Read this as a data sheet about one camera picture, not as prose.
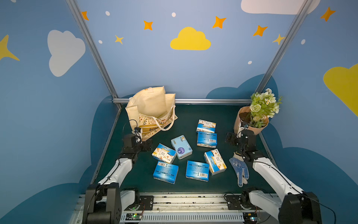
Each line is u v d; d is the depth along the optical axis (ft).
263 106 2.75
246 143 2.09
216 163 2.69
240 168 2.82
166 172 2.57
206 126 3.27
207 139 3.04
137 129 2.55
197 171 2.61
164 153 2.83
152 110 3.45
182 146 2.97
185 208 2.40
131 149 2.21
